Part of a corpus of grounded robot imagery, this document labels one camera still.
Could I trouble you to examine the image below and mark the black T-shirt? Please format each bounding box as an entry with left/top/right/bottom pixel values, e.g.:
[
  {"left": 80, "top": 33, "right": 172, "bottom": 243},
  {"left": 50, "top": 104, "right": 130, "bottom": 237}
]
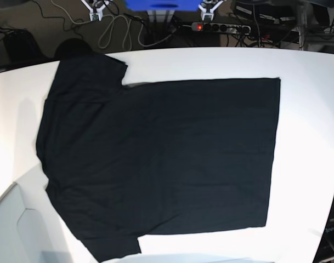
[{"left": 36, "top": 54, "right": 280, "bottom": 262}]

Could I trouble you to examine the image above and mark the grey power strip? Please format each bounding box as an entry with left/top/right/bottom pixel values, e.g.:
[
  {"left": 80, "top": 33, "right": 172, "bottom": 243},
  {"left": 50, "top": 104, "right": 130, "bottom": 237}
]
[{"left": 191, "top": 22, "right": 251, "bottom": 36}]

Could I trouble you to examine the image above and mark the blue box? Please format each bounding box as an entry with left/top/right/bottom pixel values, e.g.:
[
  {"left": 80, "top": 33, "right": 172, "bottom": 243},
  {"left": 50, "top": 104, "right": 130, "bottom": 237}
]
[{"left": 125, "top": 0, "right": 202, "bottom": 12}]

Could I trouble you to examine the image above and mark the grey plastic panel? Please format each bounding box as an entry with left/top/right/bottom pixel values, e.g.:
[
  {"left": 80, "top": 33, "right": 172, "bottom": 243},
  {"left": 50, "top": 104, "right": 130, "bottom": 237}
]
[{"left": 0, "top": 183, "right": 73, "bottom": 262}]

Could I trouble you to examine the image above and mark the white coiled cable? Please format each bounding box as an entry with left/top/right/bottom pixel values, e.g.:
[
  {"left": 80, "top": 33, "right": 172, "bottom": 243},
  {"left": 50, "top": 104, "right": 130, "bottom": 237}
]
[{"left": 50, "top": 0, "right": 173, "bottom": 50}]

